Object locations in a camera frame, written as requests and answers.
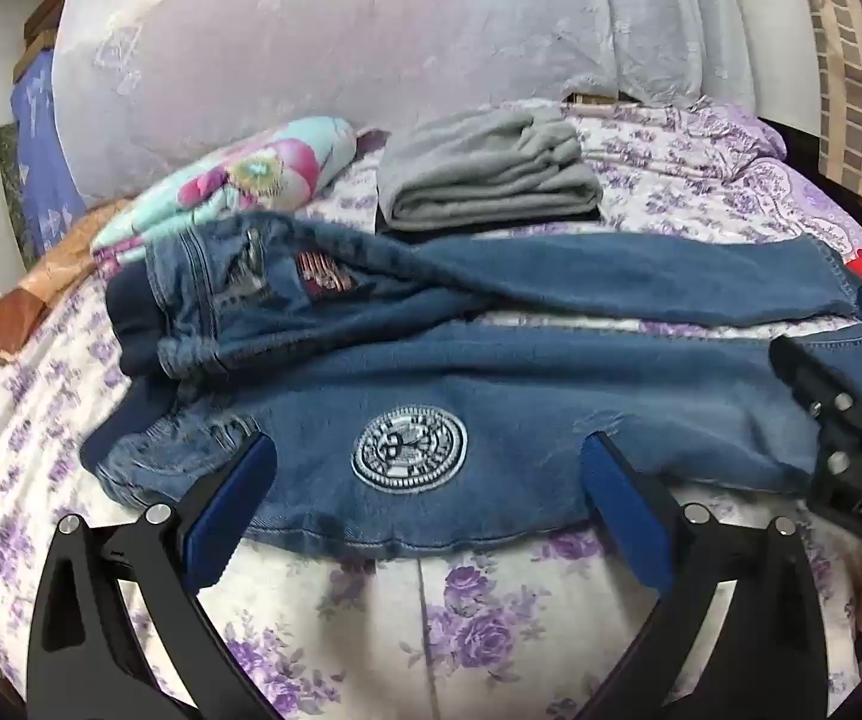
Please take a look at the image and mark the folded black garment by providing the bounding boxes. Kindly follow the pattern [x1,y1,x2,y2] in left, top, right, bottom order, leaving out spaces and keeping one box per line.
[374,204,603,245]

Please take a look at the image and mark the blue patterned cloth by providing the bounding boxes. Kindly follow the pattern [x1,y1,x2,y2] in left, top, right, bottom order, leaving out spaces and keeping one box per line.
[11,52,91,256]

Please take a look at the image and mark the folded grey garment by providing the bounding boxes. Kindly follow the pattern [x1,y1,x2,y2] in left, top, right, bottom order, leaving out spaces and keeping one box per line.
[377,106,604,233]

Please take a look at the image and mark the folded teal floral blanket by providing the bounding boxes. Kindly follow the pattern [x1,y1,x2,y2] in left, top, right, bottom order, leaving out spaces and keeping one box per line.
[92,116,361,271]

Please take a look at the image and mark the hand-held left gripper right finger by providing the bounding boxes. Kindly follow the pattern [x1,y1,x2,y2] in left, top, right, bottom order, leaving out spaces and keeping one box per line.
[581,431,833,720]

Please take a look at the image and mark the blue denim pants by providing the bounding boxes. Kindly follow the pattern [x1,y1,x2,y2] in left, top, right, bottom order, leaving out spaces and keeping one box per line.
[82,214,862,560]

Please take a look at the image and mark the orange brown pillow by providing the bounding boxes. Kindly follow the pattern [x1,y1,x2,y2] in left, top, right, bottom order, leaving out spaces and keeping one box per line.
[0,199,132,368]

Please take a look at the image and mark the green picture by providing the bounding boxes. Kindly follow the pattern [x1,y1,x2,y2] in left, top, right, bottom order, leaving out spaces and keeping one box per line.
[0,120,34,271]

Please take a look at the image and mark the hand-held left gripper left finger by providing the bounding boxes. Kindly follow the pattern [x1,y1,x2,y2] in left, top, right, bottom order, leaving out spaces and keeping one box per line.
[26,431,282,720]

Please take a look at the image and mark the purple floral bedsheet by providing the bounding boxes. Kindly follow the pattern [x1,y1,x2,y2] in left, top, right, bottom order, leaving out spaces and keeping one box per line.
[0,97,862,720]

